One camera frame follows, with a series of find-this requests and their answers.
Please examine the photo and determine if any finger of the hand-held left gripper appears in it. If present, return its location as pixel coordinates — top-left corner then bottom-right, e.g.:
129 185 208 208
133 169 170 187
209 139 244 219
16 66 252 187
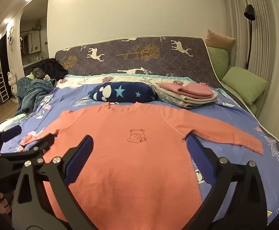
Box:
0 134 56 167
0 127 23 154

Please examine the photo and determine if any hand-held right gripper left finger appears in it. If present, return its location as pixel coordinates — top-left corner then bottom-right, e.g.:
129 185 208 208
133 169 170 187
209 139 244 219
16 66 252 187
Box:
11 135 94 230

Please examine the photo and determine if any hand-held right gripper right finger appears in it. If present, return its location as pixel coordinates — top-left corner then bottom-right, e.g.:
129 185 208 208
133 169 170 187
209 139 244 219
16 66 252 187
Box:
187 134 267 230

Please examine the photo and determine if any orange bear print shirt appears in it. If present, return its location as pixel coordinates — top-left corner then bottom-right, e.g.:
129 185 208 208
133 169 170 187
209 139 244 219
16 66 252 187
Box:
20 102 265 230

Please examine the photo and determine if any dark clothes pile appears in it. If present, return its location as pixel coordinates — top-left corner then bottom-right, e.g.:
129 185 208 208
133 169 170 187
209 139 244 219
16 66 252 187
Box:
32 58 68 80

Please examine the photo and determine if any teal fleece blanket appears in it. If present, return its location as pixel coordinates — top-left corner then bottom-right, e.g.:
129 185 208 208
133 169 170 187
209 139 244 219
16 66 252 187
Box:
15 77 57 116

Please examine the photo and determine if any white storage rack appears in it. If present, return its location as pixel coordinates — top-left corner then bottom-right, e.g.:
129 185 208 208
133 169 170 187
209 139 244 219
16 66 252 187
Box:
0 72 10 104

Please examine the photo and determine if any blue patterned bed sheet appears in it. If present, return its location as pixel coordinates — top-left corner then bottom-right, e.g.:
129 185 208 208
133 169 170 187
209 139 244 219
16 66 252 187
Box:
0 83 279 230

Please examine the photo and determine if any white cat figurine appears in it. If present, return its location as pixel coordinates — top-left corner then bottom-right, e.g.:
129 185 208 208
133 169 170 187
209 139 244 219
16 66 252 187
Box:
7 70 19 99

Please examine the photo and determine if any floral folded blanket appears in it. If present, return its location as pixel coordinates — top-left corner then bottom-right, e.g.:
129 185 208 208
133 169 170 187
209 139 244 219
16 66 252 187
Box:
151 84 218 109

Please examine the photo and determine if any pink folded garment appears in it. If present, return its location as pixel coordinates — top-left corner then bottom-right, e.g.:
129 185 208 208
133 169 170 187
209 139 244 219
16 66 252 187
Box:
157 82 213 97

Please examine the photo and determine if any navy star print blanket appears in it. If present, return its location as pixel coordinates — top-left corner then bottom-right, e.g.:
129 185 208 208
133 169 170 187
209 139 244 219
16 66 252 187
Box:
87 82 158 104

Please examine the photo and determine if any green pillow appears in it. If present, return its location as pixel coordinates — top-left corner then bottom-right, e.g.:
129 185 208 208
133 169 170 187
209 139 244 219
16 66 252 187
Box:
222 66 267 105
206 46 229 79

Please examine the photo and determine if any white floral quilt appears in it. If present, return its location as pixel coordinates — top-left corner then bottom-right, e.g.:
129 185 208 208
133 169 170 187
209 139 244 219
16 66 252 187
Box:
55 73 197 89

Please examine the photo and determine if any tan pillow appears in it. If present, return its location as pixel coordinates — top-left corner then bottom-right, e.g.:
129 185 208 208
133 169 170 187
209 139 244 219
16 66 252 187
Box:
205 29 236 51

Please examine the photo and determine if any black floor lamp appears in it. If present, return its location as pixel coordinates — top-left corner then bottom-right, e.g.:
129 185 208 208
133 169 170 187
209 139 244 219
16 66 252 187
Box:
244 4 255 70

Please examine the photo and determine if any beige curtain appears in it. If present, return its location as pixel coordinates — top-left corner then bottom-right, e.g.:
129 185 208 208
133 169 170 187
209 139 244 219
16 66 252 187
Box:
220 0 279 106

